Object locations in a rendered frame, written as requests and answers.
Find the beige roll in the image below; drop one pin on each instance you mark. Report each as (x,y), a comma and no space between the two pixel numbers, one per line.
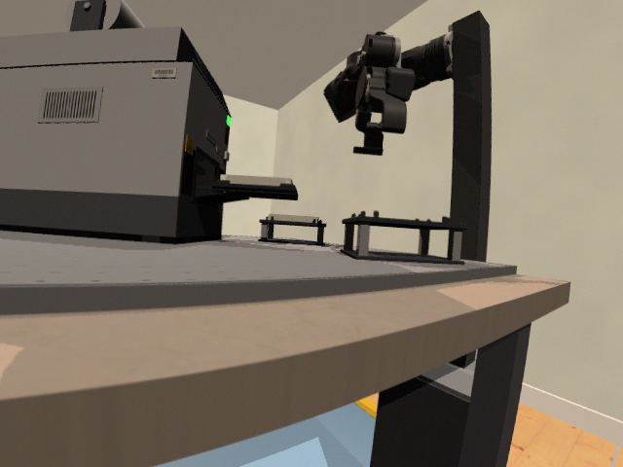
(117,14)

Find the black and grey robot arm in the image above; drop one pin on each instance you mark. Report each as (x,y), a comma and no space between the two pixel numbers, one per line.
(429,62)

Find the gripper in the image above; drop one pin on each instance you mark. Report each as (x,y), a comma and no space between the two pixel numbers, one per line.
(382,90)

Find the beige well plate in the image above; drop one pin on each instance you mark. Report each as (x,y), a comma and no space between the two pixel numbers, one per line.
(256,180)

